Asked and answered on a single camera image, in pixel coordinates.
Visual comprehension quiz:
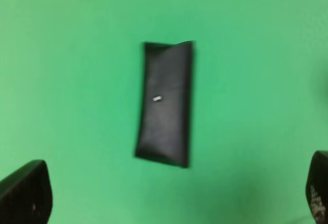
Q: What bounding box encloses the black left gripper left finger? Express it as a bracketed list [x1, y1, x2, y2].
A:
[1, 159, 53, 224]

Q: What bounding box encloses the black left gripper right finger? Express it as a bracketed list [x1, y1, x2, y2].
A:
[305, 151, 327, 224]

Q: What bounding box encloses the black leather glasses case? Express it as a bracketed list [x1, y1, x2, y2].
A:
[134, 41, 194, 168]

